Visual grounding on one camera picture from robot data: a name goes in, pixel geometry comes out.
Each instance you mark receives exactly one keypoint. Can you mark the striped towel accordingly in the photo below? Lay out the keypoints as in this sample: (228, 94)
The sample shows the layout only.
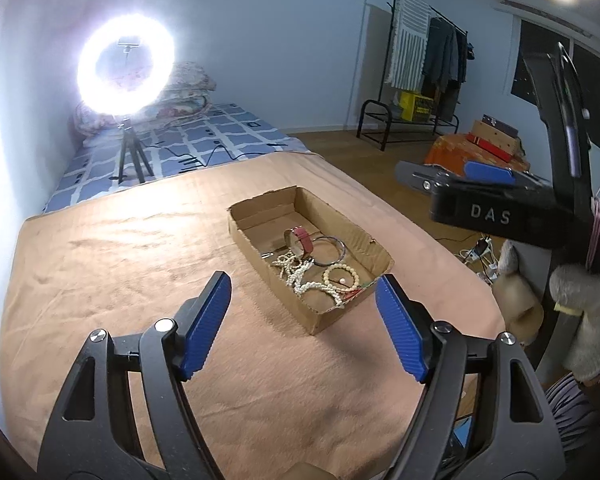
(407, 40)

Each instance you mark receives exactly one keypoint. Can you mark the cardboard box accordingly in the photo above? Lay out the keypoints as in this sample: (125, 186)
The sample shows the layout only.
(275, 225)

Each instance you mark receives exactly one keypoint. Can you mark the striped grey clothing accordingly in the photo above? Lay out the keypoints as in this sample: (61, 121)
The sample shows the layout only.
(572, 415)

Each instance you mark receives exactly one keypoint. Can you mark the yellow box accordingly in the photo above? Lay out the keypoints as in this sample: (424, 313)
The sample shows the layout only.
(415, 106)

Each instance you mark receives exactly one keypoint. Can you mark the window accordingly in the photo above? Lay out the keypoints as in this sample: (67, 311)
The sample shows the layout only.
(535, 60)

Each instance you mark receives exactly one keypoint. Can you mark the brown cardboard carton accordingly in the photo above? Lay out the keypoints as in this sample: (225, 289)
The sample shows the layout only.
(495, 132)

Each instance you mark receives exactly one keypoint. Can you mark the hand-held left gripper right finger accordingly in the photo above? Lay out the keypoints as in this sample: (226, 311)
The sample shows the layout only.
(400, 330)

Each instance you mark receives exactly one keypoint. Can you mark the black tripod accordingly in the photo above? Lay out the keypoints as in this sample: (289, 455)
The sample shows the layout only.
(127, 145)

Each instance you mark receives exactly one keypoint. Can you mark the black clothes rack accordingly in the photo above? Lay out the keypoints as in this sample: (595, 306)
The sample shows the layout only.
(375, 120)

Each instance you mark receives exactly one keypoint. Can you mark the blue checked bedsheet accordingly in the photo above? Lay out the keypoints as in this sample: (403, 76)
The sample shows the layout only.
(230, 132)

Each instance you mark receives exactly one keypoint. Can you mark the red box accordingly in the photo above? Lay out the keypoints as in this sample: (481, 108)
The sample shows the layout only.
(485, 145)

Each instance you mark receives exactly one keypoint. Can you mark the floral quilt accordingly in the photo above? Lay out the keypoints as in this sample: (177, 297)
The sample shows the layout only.
(190, 80)

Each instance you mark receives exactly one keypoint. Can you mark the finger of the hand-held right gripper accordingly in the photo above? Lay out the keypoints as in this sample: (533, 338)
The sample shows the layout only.
(422, 176)
(487, 172)

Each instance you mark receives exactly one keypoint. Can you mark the blue bangle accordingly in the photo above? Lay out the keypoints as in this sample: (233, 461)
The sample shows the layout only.
(344, 255)

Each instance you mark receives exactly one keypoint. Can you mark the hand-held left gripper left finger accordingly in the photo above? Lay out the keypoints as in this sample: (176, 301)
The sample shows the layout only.
(207, 325)

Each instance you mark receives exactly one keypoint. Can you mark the person's right hand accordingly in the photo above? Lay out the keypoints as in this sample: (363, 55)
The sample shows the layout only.
(590, 310)

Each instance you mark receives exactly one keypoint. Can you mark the white power strip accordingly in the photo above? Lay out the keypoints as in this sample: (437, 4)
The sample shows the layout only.
(480, 250)

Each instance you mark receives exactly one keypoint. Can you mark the dark hanging clothes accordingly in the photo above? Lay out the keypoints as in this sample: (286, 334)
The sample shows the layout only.
(442, 60)

